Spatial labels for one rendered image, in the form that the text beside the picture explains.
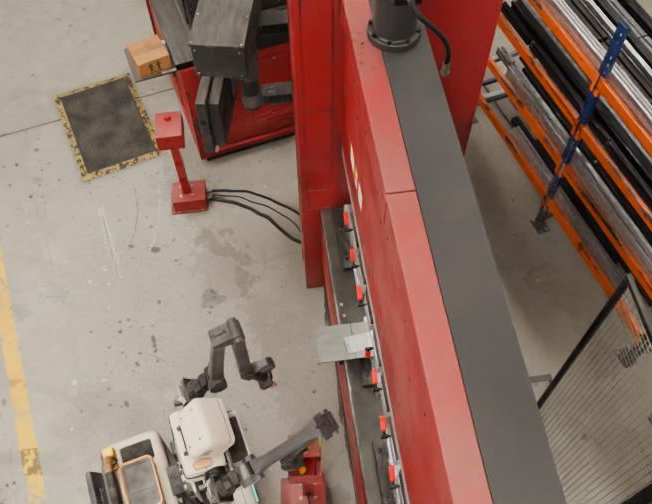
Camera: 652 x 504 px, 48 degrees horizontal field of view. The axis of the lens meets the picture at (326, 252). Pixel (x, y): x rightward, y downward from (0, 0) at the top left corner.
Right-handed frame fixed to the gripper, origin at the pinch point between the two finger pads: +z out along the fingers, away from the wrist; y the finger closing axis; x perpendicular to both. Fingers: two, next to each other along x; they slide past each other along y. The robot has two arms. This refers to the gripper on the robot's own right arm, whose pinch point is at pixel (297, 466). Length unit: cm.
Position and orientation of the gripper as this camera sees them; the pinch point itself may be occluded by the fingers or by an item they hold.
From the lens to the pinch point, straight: 346.9
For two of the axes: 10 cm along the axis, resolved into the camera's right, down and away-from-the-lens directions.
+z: 2.5, 5.2, 8.2
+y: 9.7, -1.6, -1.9
